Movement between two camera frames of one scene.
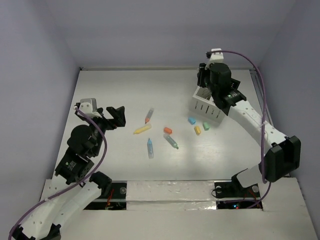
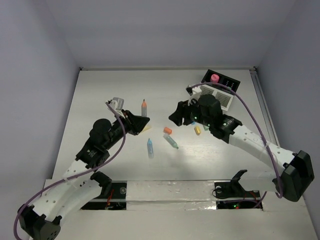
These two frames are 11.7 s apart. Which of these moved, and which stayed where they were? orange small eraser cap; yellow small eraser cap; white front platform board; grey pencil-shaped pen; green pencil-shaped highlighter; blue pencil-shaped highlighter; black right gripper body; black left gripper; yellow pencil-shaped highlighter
Moved: black right gripper body; grey pencil-shaped pen; black left gripper
Stayed: white front platform board; green pencil-shaped highlighter; orange small eraser cap; yellow small eraser cap; blue pencil-shaped highlighter; yellow pencil-shaped highlighter
